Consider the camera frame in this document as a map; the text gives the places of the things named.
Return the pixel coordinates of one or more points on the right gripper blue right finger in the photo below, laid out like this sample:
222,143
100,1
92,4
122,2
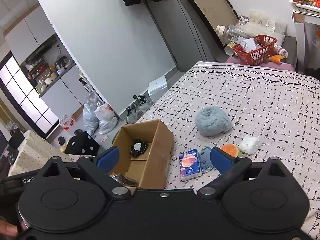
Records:
231,170

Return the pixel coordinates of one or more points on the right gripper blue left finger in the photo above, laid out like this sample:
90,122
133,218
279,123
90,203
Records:
97,171

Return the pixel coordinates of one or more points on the person's right hand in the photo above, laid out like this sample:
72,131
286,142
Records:
10,230

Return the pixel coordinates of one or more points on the orange burger toy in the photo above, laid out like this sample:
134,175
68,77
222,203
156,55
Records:
231,149

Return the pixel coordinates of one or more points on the small blue plush toy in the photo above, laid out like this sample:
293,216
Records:
205,161

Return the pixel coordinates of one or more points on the black item in plastic bag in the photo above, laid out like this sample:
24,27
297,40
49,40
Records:
126,181

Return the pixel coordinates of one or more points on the planet print tissue pack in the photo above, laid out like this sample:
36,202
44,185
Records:
190,167

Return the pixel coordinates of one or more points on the black beaded scrunchie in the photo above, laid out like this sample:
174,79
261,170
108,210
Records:
138,148

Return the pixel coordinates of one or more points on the grey garbage bag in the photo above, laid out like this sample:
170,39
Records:
91,122

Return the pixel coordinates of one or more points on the brown cardboard box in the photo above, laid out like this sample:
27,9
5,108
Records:
150,169

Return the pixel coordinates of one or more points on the blue fluffy plush ball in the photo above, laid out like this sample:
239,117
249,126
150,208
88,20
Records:
212,121

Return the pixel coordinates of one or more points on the white plastic shopping bag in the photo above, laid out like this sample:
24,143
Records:
107,118

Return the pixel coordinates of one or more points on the water bottle pack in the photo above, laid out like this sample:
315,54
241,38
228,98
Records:
66,122

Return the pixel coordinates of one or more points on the cream dotted cloth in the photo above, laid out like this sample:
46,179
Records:
33,153

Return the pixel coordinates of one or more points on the white foam box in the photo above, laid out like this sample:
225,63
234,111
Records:
156,85

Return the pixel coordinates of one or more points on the white cabinet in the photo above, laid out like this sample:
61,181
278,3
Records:
34,38

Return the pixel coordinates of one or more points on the red plastic basket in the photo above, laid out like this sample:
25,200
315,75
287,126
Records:
256,50

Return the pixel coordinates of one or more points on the dark grey door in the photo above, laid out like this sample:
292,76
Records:
185,35

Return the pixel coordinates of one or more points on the clear plastic bottle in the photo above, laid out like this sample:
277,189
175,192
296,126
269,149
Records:
230,31

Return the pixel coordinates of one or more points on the brown framed board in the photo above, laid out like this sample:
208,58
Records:
214,13

